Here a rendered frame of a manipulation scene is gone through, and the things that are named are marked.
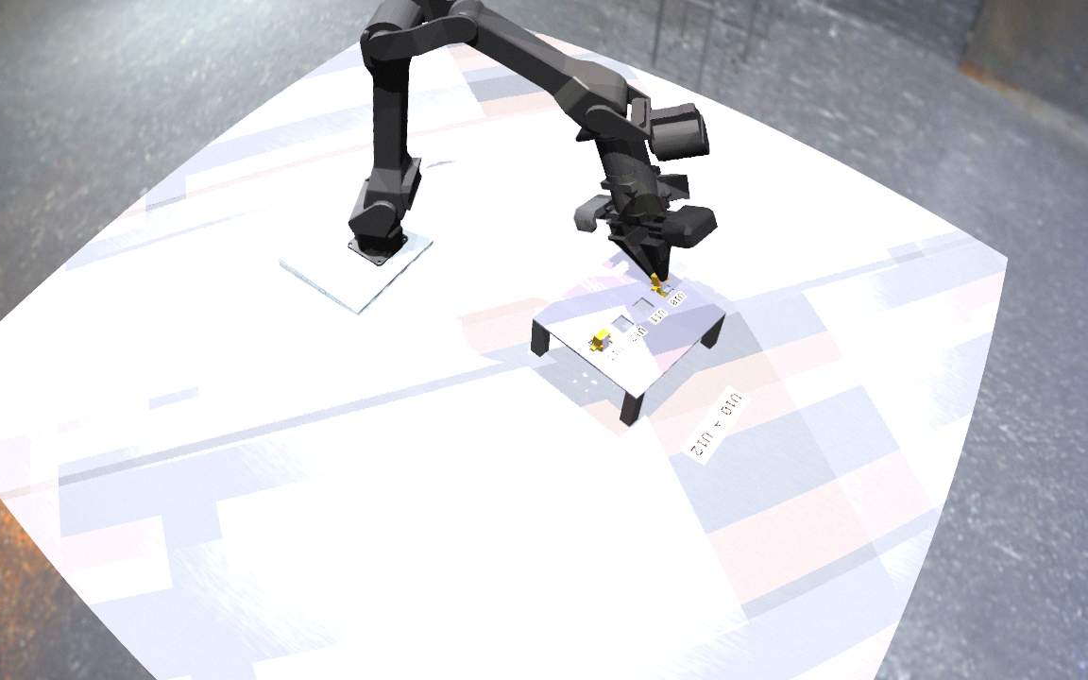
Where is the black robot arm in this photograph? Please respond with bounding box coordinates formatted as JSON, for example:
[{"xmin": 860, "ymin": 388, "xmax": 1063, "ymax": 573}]
[{"xmin": 347, "ymin": 0, "xmax": 710, "ymax": 267}]

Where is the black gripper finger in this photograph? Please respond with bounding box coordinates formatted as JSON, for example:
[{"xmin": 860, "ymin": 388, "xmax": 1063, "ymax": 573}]
[
  {"xmin": 639, "ymin": 236, "xmax": 672, "ymax": 281},
  {"xmin": 607, "ymin": 227, "xmax": 655, "ymax": 279}
]

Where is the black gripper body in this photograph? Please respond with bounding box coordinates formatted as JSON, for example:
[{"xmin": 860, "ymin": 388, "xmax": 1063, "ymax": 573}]
[{"xmin": 572, "ymin": 163, "xmax": 718, "ymax": 249}]

